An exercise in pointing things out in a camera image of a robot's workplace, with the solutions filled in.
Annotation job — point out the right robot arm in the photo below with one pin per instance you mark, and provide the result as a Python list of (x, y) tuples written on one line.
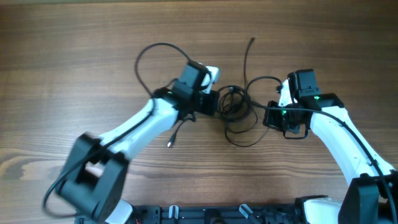
[(372, 182)]

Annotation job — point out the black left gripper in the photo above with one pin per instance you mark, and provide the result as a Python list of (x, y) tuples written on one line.
[(212, 98)]

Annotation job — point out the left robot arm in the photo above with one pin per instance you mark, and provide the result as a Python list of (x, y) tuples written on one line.
[(94, 174)]

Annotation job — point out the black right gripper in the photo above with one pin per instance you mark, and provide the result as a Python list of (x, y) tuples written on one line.
[(270, 120)]

